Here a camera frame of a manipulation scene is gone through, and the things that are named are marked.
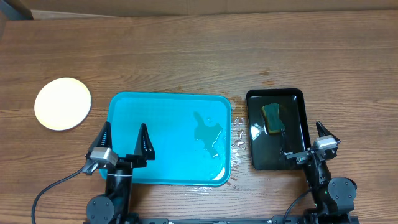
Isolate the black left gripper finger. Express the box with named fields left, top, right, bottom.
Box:
left=85, top=121, right=112, bottom=157
left=134, top=123, right=155, bottom=161

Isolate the yellow green sponge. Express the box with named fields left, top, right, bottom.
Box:
left=261, top=103, right=285, bottom=134

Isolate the yellow plate with ketchup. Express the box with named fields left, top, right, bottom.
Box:
left=34, top=77, right=92, bottom=131

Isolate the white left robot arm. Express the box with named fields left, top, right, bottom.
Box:
left=82, top=122, right=155, bottom=224

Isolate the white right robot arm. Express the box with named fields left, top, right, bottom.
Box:
left=280, top=121, right=359, bottom=224

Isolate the black water tray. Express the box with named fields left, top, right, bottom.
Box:
left=246, top=88, right=310, bottom=170

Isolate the teal plastic tray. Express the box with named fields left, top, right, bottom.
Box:
left=107, top=92, right=232, bottom=187

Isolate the cardboard back panel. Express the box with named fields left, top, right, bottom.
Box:
left=21, top=0, right=397, bottom=16

